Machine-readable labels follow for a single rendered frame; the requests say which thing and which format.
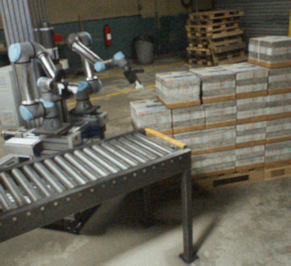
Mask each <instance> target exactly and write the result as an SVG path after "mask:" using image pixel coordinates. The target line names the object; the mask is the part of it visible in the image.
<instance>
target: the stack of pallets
mask: <svg viewBox="0 0 291 266"><path fill-rule="evenodd" d="M243 11H244V9H240V10H215V11H208V12H196V13H189V20H186V21H187V25H185V31H186V32H187V37H188V42H189V47H187V48H186V51H187V52H186V53H187V58H188V60H189V64H192V63H195V62H197V64H198V65H202V64H208V65H207V66H213V65H214V63H213V62H214V60H213V59H212V55H211V47H210V42H209V39H208V36H210V35H212V34H218V33H225V32H229V31H231V29H234V31H237V30H240V27H238V21H240V16H243ZM234 12H237V15H234ZM195 15H197V18H196V17H195ZM231 18H234V21H231ZM220 20H221V21H220ZM194 21H195V23H194ZM228 23H232V27H228ZM217 25H219V27H218V26H217ZM192 27H194V29H192ZM220 31H221V32H220ZM194 33H196V34H194ZM194 38H195V39H196V40H194ZM195 44H198V45H195ZM206 48H207V49H206ZM193 50H195V51H193ZM193 55H195V56H193ZM195 60H196V61H195Z"/></svg>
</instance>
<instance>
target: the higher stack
mask: <svg viewBox="0 0 291 266"><path fill-rule="evenodd" d="M249 41H250V42H249V58H251V59H255V60H258V61H262V62H267V63H270V64H273V63H279V62H290V61H291V37H289V36H263V37H257V38H250V40H249ZM260 67H261V68H265V69H266V70H268V85H267V90H277V89H282V88H291V66H285V67H280V68H267V67H263V66H260ZM267 98H268V99H267V102H266V103H267V104H266V106H267V107H266V108H268V113H267V115H268V116H269V115H274V114H281V113H290V112H291V92H285V93H280V94H272V95H267ZM266 121H267V125H266V135H265V136H266V138H265V139H278V138H281V137H289V136H291V117H288V118H280V119H275V120H266ZM264 150H265V151H264V152H265V153H264V154H265V155H264V162H265V163H269V162H272V161H279V160H283V159H290V158H291V140H286V141H281V142H274V143H270V144H264ZM263 169H264V178H263V179H264V181H266V180H272V179H276V178H281V177H289V176H291V163H285V164H281V165H275V166H263Z"/></svg>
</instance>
